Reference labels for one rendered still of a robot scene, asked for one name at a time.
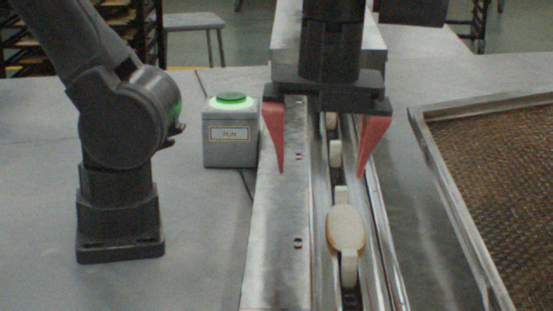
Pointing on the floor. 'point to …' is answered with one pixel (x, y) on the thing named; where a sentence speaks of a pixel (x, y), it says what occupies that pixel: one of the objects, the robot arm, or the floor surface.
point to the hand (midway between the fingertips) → (320, 166)
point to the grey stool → (183, 22)
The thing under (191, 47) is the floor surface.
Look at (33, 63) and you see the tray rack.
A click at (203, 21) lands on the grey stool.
